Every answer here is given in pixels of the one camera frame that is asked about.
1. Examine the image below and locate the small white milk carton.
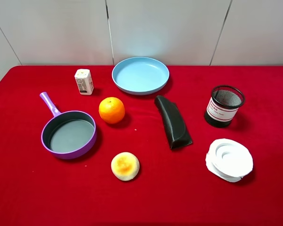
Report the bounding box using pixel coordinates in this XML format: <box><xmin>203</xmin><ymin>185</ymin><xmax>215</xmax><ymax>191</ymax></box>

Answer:
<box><xmin>75</xmin><ymin>69</ymin><xmax>94</xmax><ymax>96</ymax></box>

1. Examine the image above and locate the orange fruit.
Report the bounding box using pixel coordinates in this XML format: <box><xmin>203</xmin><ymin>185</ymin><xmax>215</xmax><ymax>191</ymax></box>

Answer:
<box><xmin>99</xmin><ymin>97</ymin><xmax>125</xmax><ymax>124</ymax></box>

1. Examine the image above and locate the light blue plate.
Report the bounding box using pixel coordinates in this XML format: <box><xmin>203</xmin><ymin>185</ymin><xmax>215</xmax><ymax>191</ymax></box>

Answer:
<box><xmin>112</xmin><ymin>57</ymin><xmax>170</xmax><ymax>96</ymax></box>

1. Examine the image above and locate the round toasted bun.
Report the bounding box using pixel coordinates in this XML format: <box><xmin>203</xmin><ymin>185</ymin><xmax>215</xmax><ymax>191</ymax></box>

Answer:
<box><xmin>111</xmin><ymin>152</ymin><xmax>140</xmax><ymax>181</ymax></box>

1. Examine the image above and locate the purple frying pan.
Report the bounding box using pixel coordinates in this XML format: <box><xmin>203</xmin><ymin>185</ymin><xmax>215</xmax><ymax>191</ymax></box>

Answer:
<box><xmin>40</xmin><ymin>92</ymin><xmax>97</xmax><ymax>160</ymax></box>

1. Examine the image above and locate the black mesh pen holder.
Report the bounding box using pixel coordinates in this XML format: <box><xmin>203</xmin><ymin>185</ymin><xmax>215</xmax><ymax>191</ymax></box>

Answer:
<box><xmin>204</xmin><ymin>85</ymin><xmax>245</xmax><ymax>128</ymax></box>

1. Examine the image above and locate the white round tape dispenser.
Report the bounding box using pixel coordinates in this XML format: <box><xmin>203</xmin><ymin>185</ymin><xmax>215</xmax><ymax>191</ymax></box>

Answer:
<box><xmin>205</xmin><ymin>138</ymin><xmax>253</xmax><ymax>183</ymax></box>

